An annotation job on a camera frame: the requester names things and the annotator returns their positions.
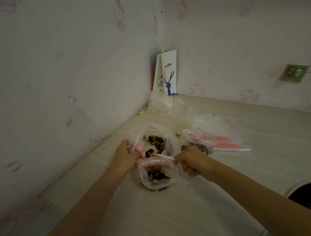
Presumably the crumpled clear plastic bag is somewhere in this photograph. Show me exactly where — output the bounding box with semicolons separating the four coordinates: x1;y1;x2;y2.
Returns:
147;91;174;115

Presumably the small zip bag pink seal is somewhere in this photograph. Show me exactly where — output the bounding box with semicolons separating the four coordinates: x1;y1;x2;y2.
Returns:
137;156;179;192

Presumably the white paper bag blue deer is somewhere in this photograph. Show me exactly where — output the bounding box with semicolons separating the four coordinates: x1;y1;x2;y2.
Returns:
152;50;177;96

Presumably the mixed nuts and dried fruit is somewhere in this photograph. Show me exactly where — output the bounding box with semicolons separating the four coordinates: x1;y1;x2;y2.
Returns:
143;135;166;158
146;165;170;181

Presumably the filled zip bag of nuts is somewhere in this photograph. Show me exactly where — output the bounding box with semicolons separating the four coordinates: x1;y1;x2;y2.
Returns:
180;128;218;155

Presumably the metal wall socket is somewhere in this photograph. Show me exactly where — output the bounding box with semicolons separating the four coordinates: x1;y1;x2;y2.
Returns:
279;63;310;83

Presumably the clear plastic cup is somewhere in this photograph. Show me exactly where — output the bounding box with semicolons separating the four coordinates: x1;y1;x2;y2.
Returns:
173;96;193;137

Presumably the large clear plastic bag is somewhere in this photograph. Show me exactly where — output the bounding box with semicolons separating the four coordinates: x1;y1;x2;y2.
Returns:
128;124;181;159

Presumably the person's right hand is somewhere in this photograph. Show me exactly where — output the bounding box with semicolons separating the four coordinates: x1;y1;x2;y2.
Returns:
174;146;215;177

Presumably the person's left forearm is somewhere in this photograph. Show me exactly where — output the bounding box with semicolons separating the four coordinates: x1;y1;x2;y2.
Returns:
47;169;130;236

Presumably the person's right forearm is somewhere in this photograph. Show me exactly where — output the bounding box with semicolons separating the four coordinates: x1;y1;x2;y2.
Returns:
200;157;311;236

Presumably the white round bin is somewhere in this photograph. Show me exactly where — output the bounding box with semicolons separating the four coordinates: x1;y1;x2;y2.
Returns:
284;179;311;210

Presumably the person's left hand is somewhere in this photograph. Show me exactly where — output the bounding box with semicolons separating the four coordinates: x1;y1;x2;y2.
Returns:
110;140;146;180

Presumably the stack of empty zip bags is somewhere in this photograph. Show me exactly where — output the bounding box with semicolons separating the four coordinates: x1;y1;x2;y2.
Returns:
192;114;252;152

